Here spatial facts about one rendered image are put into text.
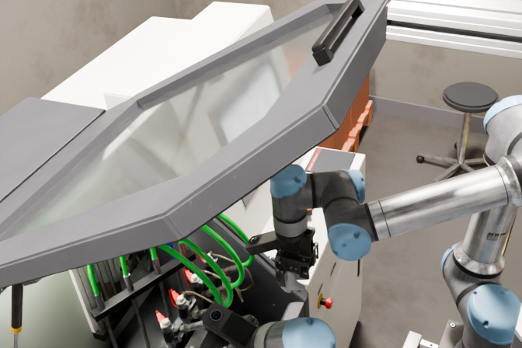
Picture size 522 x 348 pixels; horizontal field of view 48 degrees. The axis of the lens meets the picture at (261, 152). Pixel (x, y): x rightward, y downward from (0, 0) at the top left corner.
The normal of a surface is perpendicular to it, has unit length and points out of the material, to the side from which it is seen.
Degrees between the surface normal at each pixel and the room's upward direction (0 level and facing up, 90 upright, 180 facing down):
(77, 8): 90
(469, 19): 90
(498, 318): 7
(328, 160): 0
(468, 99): 0
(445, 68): 90
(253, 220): 76
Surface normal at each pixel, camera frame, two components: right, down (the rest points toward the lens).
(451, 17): -0.49, 0.53
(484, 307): -0.07, -0.74
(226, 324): 0.03, -0.58
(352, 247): 0.05, 0.57
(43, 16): 0.87, 0.22
